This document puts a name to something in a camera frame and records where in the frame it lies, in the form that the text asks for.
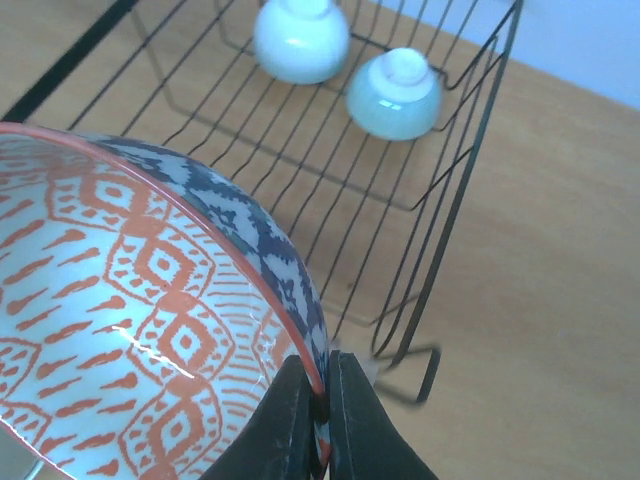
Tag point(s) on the green dashed pattern bowl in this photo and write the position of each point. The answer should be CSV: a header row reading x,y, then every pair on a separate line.
x,y
395,96

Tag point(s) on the white ribbed bowl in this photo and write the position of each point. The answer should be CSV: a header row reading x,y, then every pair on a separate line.
x,y
301,42

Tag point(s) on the black wire dish rack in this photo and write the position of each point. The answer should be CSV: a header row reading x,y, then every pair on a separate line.
x,y
371,218

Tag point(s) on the red patterned blue bowl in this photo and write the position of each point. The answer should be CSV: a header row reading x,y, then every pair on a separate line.
x,y
147,304

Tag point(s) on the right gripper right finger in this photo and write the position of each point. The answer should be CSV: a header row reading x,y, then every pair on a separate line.
x,y
365,445

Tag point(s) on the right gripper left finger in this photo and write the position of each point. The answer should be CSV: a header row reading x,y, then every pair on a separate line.
x,y
279,440

